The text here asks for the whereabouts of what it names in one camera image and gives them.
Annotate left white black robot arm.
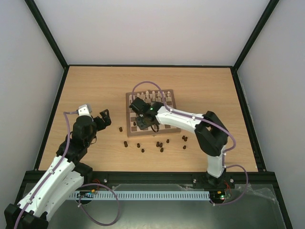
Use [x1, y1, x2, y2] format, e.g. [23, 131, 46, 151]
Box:
[4, 105, 112, 229]

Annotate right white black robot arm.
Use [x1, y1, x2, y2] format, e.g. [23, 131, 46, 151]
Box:
[129, 98, 236, 187]

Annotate light pieces back rows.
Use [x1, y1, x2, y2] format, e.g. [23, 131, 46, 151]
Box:
[126, 90, 174, 106]

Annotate wooden chess board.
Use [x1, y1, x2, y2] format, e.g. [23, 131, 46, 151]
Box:
[126, 92, 181, 137]

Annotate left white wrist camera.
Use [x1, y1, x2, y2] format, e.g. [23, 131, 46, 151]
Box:
[77, 104, 92, 116]

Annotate purple cable loop front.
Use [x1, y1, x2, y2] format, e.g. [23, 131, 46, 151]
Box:
[77, 182, 121, 225]

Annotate white slotted cable duct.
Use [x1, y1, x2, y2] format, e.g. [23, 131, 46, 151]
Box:
[67, 191, 210, 201]

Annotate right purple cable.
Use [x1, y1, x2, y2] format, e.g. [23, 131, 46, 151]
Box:
[132, 81, 249, 206]

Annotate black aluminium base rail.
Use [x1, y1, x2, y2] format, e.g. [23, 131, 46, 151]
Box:
[23, 162, 275, 191]

